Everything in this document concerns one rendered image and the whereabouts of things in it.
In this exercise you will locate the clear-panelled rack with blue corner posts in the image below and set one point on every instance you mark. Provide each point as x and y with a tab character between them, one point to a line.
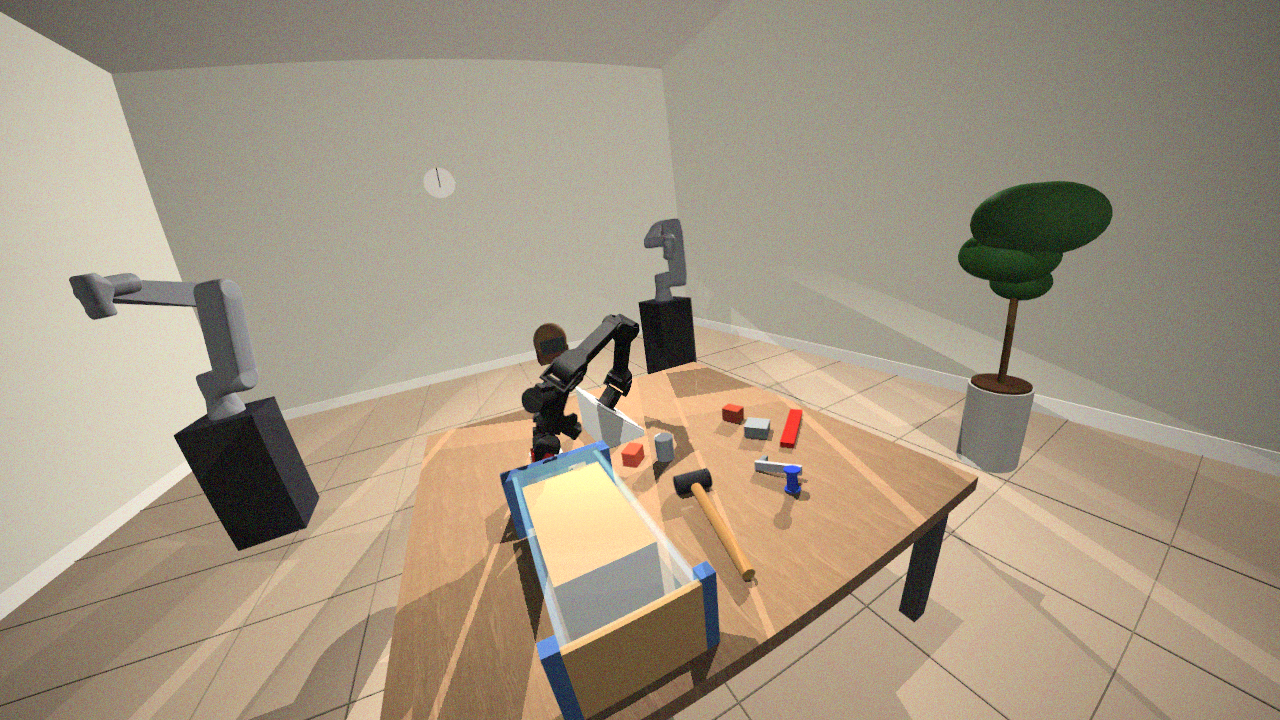
625	605

